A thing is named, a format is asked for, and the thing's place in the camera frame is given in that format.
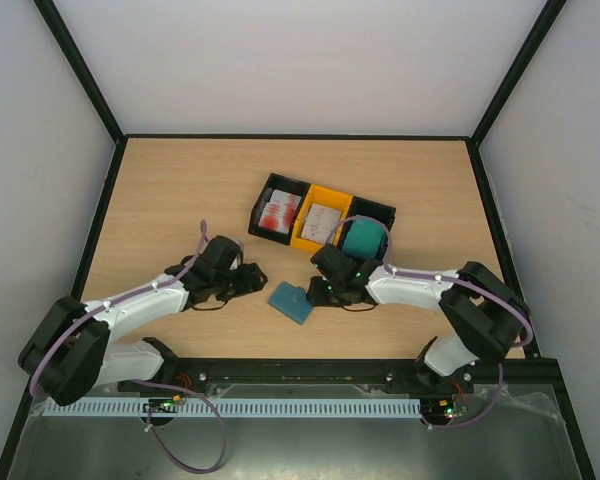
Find black enclosure frame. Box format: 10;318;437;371
0;1;595;479

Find white vip card stack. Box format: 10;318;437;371
300;203;341;244

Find black bin with teal cards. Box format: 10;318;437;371
338;196;396;260

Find red patterned card stack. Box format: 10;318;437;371
258;189;301;235

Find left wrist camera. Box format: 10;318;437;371
229;240;244;270

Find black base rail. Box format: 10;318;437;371
117;357;561;396

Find teal card stack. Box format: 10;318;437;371
342;218;385;259

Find black bin with red cards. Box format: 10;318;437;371
248;173;310;246

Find light blue slotted cable duct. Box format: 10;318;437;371
42;397;421;419

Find blue card holder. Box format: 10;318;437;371
267;282;314;325

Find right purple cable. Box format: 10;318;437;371
324;215;534;432

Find purple cable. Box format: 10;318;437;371
28;220;228;473
324;215;534;432

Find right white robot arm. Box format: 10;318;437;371
307;245;533;392

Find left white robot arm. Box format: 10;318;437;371
17;236;267;406

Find yellow bin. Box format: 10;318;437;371
290;184;353;253

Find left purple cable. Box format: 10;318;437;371
28;220;228;473

